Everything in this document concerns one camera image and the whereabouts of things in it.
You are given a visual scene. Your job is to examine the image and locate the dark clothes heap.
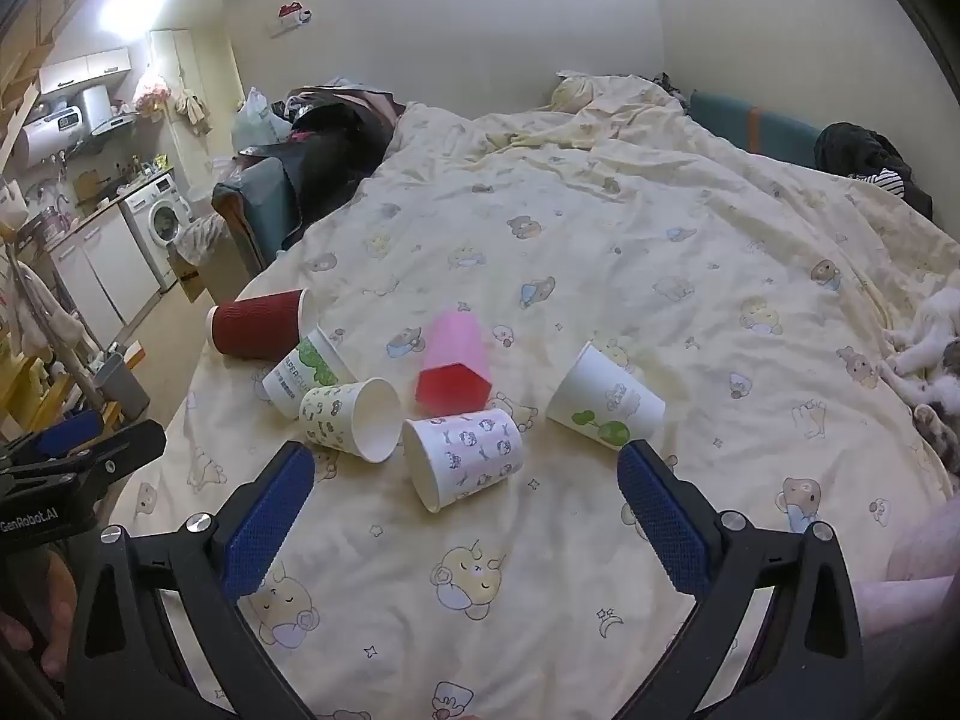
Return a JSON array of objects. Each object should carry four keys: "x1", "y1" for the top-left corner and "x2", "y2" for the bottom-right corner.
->
[{"x1": 280, "y1": 81, "x2": 410, "y2": 232}]

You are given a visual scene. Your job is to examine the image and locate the black clothes pile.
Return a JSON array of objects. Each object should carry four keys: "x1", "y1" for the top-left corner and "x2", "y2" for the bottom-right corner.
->
[{"x1": 813, "y1": 121, "x2": 935, "y2": 224}]

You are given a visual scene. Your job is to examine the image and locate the white washing machine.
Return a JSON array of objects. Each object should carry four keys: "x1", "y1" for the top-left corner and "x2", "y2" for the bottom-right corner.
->
[{"x1": 119, "y1": 172, "x2": 197, "y2": 294}]

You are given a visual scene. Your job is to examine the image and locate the white wall cabinets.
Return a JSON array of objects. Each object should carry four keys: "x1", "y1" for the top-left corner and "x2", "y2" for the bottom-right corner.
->
[{"x1": 37, "y1": 46, "x2": 133, "y2": 97}]

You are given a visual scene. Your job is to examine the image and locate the yellow wooden rack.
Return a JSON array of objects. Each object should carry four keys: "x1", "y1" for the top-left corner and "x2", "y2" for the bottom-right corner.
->
[{"x1": 0, "y1": 351, "x2": 122, "y2": 445}]

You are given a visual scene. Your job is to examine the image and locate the white tall cabinet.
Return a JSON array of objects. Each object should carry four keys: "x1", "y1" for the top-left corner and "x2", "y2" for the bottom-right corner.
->
[{"x1": 147, "y1": 28, "x2": 208, "y2": 91}]

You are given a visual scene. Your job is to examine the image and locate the teal cushion with orange stripe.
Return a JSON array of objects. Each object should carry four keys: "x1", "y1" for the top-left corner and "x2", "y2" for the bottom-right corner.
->
[{"x1": 688, "y1": 89, "x2": 827, "y2": 170}]

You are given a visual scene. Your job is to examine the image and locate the white cup green leaf print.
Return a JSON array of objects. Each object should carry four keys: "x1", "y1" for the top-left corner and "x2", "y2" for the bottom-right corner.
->
[
  {"x1": 544, "y1": 340, "x2": 668, "y2": 454},
  {"x1": 261, "y1": 324, "x2": 358, "y2": 422}
]

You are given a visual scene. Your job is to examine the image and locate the pink hanging bag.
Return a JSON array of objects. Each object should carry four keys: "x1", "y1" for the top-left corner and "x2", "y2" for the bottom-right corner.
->
[{"x1": 133, "y1": 70, "x2": 170, "y2": 114}]

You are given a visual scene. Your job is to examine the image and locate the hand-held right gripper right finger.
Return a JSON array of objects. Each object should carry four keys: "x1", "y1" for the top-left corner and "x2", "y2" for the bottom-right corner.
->
[{"x1": 616, "y1": 440, "x2": 864, "y2": 720}]

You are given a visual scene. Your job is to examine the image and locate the beige hanging cloths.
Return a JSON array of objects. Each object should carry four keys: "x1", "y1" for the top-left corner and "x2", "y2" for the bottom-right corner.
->
[{"x1": 170, "y1": 82, "x2": 212, "y2": 137}]

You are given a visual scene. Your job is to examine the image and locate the grey trash bin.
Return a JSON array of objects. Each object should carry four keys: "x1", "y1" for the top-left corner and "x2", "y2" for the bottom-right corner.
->
[{"x1": 93, "y1": 350, "x2": 152, "y2": 422}]

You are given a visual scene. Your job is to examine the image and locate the white kitchen base cabinets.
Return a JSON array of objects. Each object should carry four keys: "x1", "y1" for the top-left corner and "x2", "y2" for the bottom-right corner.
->
[{"x1": 43, "y1": 202, "x2": 163, "y2": 350}]

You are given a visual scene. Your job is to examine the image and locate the white plastic bag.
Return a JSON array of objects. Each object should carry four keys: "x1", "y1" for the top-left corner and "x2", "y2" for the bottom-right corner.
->
[{"x1": 230, "y1": 85, "x2": 290, "y2": 155}]

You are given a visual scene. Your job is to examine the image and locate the cream pillow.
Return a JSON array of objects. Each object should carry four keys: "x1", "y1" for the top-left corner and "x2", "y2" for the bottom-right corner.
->
[{"x1": 550, "y1": 73, "x2": 602, "y2": 118}]

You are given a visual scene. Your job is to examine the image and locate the yellow-green patterned paper cup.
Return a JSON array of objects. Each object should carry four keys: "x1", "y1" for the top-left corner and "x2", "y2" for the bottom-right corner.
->
[{"x1": 298, "y1": 377, "x2": 401, "y2": 464}]

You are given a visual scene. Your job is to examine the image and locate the teal armchair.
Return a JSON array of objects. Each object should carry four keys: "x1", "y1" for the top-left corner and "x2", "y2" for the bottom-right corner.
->
[{"x1": 211, "y1": 153, "x2": 302, "y2": 276}]

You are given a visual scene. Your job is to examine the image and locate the striped garment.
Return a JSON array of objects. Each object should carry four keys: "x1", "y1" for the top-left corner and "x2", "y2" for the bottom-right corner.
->
[{"x1": 850, "y1": 168, "x2": 910, "y2": 200}]

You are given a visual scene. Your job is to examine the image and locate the white water heater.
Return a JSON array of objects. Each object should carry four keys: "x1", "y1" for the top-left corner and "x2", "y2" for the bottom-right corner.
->
[{"x1": 18, "y1": 84, "x2": 114, "y2": 167}]

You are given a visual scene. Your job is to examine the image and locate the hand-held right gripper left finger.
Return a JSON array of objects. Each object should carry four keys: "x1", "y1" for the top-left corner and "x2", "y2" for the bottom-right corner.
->
[{"x1": 64, "y1": 441, "x2": 317, "y2": 720}]

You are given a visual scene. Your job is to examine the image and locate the cardboard box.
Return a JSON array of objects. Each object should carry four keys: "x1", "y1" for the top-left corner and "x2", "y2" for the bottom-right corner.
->
[{"x1": 166, "y1": 243, "x2": 208, "y2": 304}]

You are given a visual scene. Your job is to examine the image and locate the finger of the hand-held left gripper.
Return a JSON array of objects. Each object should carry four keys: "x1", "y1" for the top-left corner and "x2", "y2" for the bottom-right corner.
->
[
  {"x1": 0, "y1": 410, "x2": 104, "y2": 467},
  {"x1": 46, "y1": 419, "x2": 168, "y2": 497}
]

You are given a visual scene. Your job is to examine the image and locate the person's left hand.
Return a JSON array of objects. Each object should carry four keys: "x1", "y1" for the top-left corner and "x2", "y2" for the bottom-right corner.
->
[{"x1": 0, "y1": 546, "x2": 80, "y2": 682}]

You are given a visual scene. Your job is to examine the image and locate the white wall shelf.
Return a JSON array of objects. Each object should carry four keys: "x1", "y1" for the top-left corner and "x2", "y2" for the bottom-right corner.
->
[{"x1": 265, "y1": 0, "x2": 317, "y2": 39}]

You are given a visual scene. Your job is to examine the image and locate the white and grey cat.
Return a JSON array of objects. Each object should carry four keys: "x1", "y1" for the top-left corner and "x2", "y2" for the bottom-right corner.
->
[{"x1": 876, "y1": 287, "x2": 960, "y2": 478}]

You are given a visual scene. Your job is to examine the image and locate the cream printed blanket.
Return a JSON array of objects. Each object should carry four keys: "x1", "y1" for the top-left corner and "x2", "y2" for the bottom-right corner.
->
[{"x1": 105, "y1": 73, "x2": 960, "y2": 720}]

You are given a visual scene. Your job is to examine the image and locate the red ribbed paper cup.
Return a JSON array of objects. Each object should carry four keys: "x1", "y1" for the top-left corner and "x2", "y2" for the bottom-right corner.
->
[{"x1": 205, "y1": 286, "x2": 311, "y2": 358}]

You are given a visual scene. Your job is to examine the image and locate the pink plastic cup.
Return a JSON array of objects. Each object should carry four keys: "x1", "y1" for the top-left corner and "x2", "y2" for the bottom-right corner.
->
[{"x1": 415, "y1": 308, "x2": 494, "y2": 416}]

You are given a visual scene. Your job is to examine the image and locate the white cup pink cartoon print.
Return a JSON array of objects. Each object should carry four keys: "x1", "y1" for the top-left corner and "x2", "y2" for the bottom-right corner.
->
[{"x1": 401, "y1": 407, "x2": 524, "y2": 515}]

